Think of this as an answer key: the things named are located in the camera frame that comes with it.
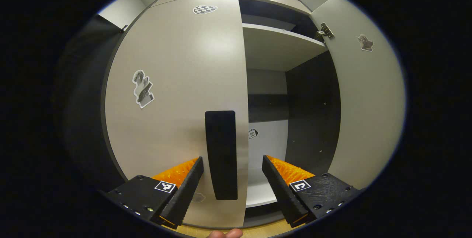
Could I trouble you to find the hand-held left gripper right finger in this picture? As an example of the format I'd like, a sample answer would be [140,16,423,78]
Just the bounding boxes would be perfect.
[262,155,361,228]

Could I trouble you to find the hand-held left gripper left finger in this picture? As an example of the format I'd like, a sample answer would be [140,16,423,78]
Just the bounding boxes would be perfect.
[105,156,204,230]

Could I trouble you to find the black door handle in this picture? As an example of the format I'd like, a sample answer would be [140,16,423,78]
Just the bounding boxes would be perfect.
[205,111,238,200]

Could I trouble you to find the grey double-door shoe cabinet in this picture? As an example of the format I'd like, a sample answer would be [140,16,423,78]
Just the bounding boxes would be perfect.
[101,0,406,229]

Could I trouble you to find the grey shoe cabinet door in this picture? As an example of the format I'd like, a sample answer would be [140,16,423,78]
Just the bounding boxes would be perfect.
[104,0,249,228]
[310,0,406,190]

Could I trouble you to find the grey cabinet shelf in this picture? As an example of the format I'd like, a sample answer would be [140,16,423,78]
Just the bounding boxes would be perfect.
[245,168,288,208]
[242,23,329,71]

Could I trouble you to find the metal door hinge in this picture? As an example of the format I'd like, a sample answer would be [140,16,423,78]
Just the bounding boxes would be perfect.
[316,22,334,41]

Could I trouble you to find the black backdrop cloth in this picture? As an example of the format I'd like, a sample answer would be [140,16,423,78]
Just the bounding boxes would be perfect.
[61,15,126,190]

